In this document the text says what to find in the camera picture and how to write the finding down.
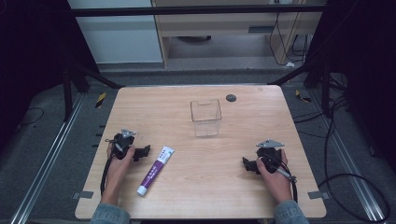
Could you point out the black metal stand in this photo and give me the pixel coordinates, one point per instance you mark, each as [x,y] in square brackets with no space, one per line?
[67,93]
[325,90]

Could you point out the light wooden desk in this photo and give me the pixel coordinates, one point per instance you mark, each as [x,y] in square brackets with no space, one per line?
[218,23]

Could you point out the grey round table grommet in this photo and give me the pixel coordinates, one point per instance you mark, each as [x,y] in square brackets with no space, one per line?
[231,98]

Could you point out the person's left hand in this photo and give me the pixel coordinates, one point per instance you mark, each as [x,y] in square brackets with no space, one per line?
[120,168]

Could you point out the grey metal table bracket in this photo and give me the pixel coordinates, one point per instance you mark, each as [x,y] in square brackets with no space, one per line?
[318,195]
[83,194]

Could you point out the aluminium floor rail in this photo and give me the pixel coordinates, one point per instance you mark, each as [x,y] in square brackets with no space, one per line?
[49,155]
[348,161]

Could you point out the white plug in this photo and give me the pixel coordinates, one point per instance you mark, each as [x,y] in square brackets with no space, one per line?
[290,64]

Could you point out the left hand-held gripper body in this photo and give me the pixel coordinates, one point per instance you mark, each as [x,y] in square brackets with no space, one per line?
[120,146]

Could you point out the person's right hand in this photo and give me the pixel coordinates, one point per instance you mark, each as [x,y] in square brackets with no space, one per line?
[275,180]

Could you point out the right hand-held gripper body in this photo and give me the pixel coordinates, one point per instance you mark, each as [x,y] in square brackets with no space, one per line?
[269,154]

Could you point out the white cabinet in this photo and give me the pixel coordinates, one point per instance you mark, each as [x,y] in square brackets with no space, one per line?
[118,37]

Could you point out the black horizontal crossbar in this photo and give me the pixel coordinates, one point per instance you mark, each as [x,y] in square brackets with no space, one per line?
[186,11]

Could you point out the black curtain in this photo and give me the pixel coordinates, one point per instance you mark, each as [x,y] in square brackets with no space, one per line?
[31,62]
[364,77]

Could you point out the yellow and black tape strip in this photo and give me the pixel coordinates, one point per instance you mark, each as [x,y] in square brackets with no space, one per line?
[302,96]
[100,100]

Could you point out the white and purple toothpaste tube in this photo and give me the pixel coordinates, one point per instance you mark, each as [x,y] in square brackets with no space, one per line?
[154,171]

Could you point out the clear plastic container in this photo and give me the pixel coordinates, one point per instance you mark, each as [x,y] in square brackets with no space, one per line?
[206,119]

